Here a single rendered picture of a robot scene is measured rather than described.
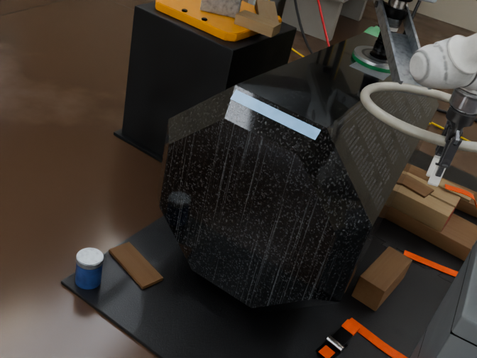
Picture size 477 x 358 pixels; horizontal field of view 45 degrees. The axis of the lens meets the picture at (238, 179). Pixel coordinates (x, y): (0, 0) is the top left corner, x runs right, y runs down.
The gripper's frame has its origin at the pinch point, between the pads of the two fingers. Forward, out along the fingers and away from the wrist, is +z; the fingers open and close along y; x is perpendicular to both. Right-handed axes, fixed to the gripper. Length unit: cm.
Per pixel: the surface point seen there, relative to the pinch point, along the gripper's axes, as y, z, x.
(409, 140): 61, 18, -3
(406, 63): 60, -12, 9
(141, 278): 14, 85, 85
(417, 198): 105, 64, -26
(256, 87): 28, 0, 59
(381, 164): 31.1, 17.0, 9.7
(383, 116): 6.1, -9.6, 18.7
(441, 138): -1.1, -10.6, 2.5
